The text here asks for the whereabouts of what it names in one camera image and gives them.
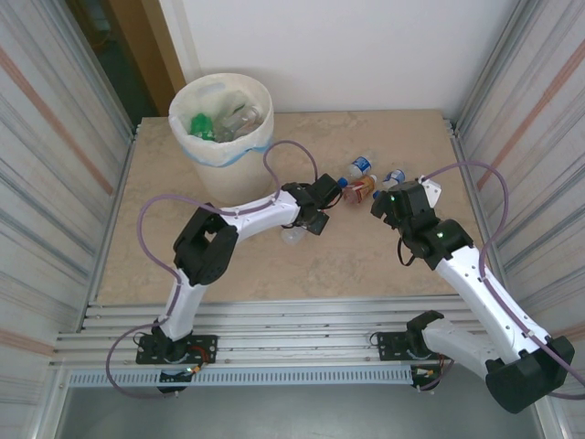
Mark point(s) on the amber tea bottle red label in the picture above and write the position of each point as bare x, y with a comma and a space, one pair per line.
360, 189

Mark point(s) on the small clear bottle blue label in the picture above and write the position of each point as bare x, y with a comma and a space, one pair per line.
395, 176
362, 164

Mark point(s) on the clear bottle red cap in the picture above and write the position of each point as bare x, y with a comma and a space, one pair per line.
291, 237

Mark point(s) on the green bottle yellow cap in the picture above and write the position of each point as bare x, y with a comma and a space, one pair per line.
201, 124

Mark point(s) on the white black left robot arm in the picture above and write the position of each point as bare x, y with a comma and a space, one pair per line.
260, 212

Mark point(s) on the cream round plastic bin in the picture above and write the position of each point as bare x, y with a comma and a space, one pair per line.
237, 183

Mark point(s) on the white bin liner blue trim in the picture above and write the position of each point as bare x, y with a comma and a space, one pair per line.
205, 155

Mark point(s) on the dark glass door pane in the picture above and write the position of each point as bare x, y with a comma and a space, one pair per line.
112, 55

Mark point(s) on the aluminium rail frame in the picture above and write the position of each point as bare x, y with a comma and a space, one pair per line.
297, 320

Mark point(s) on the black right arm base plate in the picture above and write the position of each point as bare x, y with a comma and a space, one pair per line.
388, 343

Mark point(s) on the ribbed metal enclosure panel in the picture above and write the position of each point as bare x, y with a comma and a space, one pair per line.
45, 114
548, 91

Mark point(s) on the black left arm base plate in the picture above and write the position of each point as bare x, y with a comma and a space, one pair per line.
205, 343

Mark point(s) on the brown wooden door frame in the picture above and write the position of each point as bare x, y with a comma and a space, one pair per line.
153, 55

